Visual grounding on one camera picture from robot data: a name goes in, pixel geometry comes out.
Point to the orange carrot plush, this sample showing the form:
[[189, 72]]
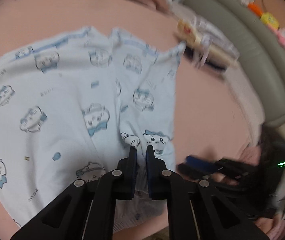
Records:
[[253, 7]]

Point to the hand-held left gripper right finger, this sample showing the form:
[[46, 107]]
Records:
[[150, 160]]

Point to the light blue printed pants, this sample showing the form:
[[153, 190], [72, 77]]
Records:
[[57, 105]]

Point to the yellow sponge plush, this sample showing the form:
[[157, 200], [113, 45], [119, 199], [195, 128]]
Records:
[[270, 20]]

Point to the grey-green sofa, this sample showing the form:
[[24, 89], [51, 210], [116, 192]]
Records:
[[245, 42]]

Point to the white ribbon-trimmed garment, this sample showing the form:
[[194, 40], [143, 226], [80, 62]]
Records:
[[203, 52]]

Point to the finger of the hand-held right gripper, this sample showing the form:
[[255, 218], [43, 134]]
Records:
[[190, 170], [200, 162]]

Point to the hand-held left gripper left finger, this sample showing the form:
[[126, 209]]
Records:
[[132, 160]]

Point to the person's right forearm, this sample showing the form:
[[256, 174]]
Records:
[[270, 230]]

